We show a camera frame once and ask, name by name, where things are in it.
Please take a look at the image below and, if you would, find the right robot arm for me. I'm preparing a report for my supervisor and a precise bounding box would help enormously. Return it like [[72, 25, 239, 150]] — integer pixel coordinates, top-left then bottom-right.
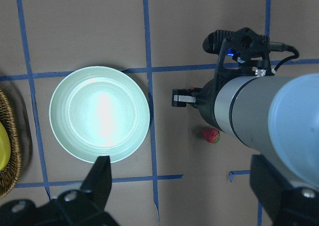
[[172, 74, 319, 187]]

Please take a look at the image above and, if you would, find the red strawberry three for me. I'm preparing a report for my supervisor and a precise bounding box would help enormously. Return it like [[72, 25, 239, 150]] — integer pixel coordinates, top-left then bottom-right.
[[201, 128, 220, 144]]

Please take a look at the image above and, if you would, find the woven wicker basket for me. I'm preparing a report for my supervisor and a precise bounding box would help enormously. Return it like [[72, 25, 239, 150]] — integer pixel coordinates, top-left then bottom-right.
[[0, 90, 22, 198]]

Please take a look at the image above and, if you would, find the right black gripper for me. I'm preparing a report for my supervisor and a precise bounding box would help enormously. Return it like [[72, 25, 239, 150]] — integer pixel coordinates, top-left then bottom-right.
[[171, 79, 221, 130]]

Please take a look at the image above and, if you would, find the yellow banana bunch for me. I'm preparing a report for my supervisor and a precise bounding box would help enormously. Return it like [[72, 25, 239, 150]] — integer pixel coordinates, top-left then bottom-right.
[[0, 123, 11, 170]]

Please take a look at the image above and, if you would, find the pale green plate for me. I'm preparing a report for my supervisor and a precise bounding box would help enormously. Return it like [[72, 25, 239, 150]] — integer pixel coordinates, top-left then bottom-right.
[[49, 66, 150, 163]]

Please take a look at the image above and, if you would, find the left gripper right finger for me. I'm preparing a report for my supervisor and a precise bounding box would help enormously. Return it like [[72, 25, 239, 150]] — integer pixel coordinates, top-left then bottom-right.
[[250, 155, 298, 206]]

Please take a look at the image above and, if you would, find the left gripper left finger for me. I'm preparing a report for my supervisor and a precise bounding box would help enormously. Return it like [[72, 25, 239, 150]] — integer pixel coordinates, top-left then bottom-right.
[[80, 156, 111, 210]]

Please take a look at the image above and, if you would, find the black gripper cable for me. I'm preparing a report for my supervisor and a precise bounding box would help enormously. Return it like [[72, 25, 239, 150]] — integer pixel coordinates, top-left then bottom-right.
[[268, 41, 300, 74]]

